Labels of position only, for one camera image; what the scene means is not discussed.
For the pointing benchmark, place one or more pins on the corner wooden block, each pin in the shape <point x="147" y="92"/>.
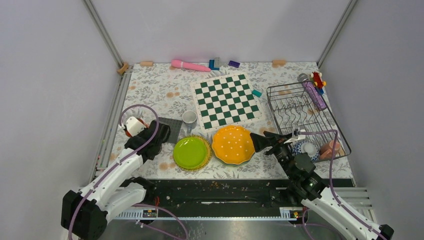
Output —
<point x="123" y="69"/>

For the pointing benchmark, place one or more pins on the red yellow toy figure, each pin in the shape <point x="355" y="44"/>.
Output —
<point x="317" y="78"/>

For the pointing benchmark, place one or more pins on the floral table mat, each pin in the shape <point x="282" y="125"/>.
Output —
<point x="160" y="91"/>

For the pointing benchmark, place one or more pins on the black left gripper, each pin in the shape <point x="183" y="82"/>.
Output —
<point x="143" y="132"/>

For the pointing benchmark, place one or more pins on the purple brick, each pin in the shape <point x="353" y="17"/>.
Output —
<point x="234" y="64"/>

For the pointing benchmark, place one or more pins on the right tan wooden block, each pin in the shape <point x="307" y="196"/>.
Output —
<point x="278" y="63"/>

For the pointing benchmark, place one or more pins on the teal small block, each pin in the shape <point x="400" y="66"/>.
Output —
<point x="256" y="93"/>

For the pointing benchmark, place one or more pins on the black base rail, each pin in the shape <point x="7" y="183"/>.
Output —
<point x="225" y="198"/>

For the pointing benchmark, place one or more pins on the left tan wooden block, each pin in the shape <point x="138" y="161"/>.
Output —
<point x="146" y="63"/>

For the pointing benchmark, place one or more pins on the grey block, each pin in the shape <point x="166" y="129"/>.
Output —
<point x="217" y="62"/>

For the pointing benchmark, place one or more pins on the blue white patterned bowl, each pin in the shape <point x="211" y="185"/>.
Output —
<point x="306" y="147"/>

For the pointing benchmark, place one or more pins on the pink wand massager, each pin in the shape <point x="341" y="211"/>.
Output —
<point x="176" y="63"/>

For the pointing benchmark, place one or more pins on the woven bamboo tray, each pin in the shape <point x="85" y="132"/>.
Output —
<point x="209" y="155"/>

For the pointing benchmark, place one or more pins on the black wire dish rack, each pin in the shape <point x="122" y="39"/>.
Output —
<point x="291" y="106"/>

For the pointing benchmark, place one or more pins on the clear plastic cup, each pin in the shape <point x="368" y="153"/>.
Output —
<point x="189" y="118"/>

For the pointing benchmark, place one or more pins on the green white chessboard mat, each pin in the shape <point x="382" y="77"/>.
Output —
<point x="225" y="100"/>

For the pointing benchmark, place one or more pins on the tan wooden block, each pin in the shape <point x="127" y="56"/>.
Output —
<point x="278" y="63"/>
<point x="146" y="63"/>

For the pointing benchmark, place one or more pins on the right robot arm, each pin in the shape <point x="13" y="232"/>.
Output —
<point x="331" y="195"/>

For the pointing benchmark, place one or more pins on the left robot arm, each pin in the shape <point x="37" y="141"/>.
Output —
<point x="87" y="213"/>

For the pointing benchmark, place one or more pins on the blue L-shaped block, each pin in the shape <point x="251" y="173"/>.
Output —
<point x="211" y="65"/>

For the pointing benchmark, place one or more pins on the dark grey building baseplate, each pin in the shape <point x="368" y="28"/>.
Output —
<point x="175" y="128"/>

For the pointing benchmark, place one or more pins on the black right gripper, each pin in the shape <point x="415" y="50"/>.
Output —
<point x="276" y="141"/>

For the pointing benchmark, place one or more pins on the lime green plate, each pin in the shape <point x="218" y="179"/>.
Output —
<point x="190" y="153"/>

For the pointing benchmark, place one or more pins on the yellow dotted plate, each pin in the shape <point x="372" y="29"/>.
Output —
<point x="233" y="141"/>

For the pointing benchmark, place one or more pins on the blue dotted plate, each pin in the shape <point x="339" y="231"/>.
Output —
<point x="231" y="161"/>

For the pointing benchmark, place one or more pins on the orange mug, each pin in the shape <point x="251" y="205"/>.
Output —
<point x="133" y="126"/>

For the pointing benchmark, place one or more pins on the pink cup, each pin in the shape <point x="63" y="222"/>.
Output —
<point x="326" y="151"/>

